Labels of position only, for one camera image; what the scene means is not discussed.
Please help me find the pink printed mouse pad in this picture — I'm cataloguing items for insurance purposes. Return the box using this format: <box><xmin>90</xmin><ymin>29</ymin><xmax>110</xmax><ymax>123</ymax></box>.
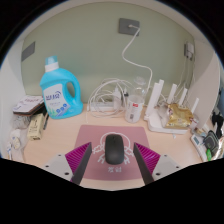
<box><xmin>73</xmin><ymin>124</ymin><xmax>151</xmax><ymax>181</ymax></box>

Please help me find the blue detergent bottle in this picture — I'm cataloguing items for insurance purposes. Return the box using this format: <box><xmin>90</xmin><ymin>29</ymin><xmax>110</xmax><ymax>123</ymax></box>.
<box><xmin>39</xmin><ymin>55</ymin><xmax>84</xmax><ymax>120</ymax></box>

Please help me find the cream cardboard box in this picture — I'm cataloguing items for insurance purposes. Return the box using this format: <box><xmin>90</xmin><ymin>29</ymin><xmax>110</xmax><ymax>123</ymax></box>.
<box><xmin>26</xmin><ymin>113</ymin><xmax>45</xmax><ymax>141</ymax></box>

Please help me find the small black device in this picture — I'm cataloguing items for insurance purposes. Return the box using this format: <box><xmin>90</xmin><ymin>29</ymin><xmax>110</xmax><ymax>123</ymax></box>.
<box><xmin>203</xmin><ymin>130</ymin><xmax>220</xmax><ymax>151</ymax></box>

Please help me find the black computer mouse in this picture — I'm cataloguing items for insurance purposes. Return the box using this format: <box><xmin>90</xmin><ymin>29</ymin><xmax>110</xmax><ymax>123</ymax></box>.
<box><xmin>104</xmin><ymin>134</ymin><xmax>126</xmax><ymax>165</ymax></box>

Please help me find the golden snack bag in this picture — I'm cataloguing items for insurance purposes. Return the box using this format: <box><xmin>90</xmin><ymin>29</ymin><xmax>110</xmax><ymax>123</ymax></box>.
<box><xmin>165</xmin><ymin>102</ymin><xmax>195</xmax><ymax>129</ymax></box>

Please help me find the grey wall panel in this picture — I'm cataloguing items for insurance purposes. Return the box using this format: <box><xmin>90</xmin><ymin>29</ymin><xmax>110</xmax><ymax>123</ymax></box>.
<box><xmin>21</xmin><ymin>41</ymin><xmax>36</xmax><ymax>62</ymax></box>

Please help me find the clear plastic cup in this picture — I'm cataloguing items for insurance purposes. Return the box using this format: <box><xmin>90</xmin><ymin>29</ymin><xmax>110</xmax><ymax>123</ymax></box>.
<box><xmin>133</xmin><ymin>76</ymin><xmax>148</xmax><ymax>98</ymax></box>

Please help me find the white router with antennas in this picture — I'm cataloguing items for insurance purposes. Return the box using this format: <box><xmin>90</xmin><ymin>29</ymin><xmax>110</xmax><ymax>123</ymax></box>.
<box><xmin>143</xmin><ymin>79</ymin><xmax>201</xmax><ymax>135</ymax></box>

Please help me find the white wall cable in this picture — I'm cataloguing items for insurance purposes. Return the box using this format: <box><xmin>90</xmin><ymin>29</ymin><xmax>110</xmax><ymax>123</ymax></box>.
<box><xmin>121</xmin><ymin>24</ymin><xmax>154</xmax><ymax>101</ymax></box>

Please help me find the small yellow white packet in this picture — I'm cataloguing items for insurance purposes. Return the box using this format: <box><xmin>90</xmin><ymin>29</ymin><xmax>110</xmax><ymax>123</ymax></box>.
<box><xmin>8</xmin><ymin>129</ymin><xmax>22</xmax><ymax>150</ymax></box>

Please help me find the white charger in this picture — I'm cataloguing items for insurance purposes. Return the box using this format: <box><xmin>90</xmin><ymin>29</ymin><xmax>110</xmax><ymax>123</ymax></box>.
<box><xmin>113</xmin><ymin>87</ymin><xmax>124</xmax><ymax>109</ymax></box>

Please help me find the clear jar with red label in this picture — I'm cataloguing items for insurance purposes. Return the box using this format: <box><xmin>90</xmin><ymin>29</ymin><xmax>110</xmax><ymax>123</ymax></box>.
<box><xmin>124</xmin><ymin>94</ymin><xmax>146</xmax><ymax>124</ymax></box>

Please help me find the grey side wall socket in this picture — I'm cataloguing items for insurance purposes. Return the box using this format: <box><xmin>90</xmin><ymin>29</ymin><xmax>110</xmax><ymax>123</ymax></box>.
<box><xmin>184</xmin><ymin>41</ymin><xmax>195</xmax><ymax>61</ymax></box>

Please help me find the coiled white cable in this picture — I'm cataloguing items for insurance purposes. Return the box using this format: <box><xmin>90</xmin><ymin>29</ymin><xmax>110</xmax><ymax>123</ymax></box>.
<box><xmin>85</xmin><ymin>78</ymin><xmax>134</xmax><ymax>120</ymax></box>

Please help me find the white power strip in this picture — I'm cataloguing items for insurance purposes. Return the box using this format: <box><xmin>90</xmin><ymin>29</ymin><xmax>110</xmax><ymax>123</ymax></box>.
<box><xmin>88</xmin><ymin>100</ymin><xmax>127</xmax><ymax>113</ymax></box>

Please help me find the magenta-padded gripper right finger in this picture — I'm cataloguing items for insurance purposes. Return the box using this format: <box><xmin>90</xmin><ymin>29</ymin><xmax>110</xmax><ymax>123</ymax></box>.
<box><xmin>132</xmin><ymin>142</ymin><xmax>183</xmax><ymax>186</ymax></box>

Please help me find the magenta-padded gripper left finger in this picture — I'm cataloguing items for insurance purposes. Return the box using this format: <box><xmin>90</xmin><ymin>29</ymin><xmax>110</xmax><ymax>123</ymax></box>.
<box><xmin>43</xmin><ymin>142</ymin><xmax>93</xmax><ymax>186</ymax></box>

